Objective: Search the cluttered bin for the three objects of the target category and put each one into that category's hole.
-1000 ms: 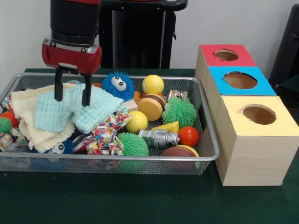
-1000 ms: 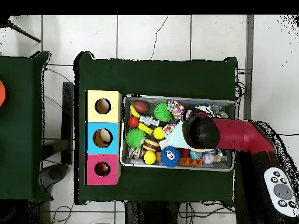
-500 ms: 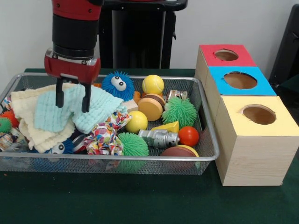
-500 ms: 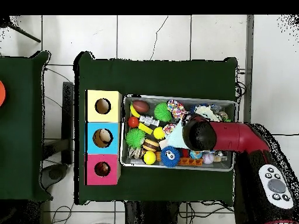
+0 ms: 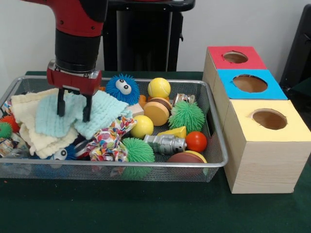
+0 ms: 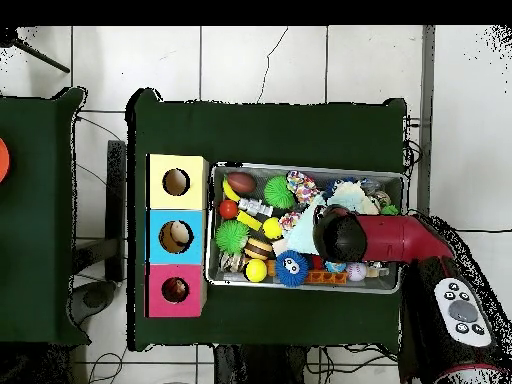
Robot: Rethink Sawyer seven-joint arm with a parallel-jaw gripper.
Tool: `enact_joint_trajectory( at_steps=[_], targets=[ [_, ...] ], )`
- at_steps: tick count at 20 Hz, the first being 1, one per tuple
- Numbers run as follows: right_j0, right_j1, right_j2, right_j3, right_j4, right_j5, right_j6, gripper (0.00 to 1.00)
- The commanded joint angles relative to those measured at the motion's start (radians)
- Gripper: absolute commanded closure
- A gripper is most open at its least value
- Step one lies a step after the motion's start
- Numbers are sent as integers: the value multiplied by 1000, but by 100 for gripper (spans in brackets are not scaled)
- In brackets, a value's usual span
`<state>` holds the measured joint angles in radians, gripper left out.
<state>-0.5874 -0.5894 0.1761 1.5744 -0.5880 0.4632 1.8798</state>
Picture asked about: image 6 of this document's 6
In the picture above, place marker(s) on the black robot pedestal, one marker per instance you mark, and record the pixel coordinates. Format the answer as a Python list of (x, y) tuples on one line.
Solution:
[(260, 366)]

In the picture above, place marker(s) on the red ball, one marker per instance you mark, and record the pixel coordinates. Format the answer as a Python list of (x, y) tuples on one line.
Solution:
[(228, 209)]

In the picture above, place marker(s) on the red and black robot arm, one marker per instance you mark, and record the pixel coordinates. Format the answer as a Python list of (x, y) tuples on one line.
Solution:
[(392, 238)]

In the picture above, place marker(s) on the black panel stand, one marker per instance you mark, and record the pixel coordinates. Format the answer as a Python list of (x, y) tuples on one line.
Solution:
[(116, 200)]

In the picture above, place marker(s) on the light blue waffle cloth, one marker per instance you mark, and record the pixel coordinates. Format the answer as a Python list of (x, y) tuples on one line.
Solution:
[(302, 236)]

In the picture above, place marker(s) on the green spiky puffer ball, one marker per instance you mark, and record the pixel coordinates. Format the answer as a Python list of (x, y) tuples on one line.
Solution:
[(232, 236), (279, 192)]

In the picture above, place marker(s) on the large blue fuzzy eyed ball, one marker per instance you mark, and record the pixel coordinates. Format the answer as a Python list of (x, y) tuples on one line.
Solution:
[(292, 268)]

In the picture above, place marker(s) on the orange disc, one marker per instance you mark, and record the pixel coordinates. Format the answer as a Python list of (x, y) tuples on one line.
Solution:
[(3, 160)]

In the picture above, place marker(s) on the grey round base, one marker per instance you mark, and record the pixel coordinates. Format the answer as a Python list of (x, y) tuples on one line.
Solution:
[(94, 298)]

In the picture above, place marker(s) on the yellow tennis ball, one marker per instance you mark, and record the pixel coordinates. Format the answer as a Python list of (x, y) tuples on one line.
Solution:
[(256, 270)]

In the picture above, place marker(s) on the black tripod leg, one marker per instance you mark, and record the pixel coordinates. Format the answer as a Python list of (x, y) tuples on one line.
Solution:
[(42, 55)]

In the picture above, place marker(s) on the silver toy robot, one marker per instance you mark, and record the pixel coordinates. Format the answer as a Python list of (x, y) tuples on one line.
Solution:
[(256, 207)]

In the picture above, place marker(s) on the toy hamburger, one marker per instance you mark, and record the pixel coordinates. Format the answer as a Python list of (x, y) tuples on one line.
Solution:
[(258, 248)]

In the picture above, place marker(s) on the wooden box with three holes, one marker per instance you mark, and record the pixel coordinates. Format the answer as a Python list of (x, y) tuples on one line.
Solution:
[(188, 168)]

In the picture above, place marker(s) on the yellow smiley ball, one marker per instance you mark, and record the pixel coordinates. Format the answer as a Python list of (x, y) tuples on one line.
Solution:
[(272, 228)]

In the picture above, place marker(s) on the orange plush toy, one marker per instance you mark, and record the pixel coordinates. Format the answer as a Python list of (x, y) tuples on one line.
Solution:
[(180, 287)]

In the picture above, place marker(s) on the dark green table cloth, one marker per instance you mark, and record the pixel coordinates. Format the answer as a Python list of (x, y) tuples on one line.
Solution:
[(280, 128), (32, 240)]

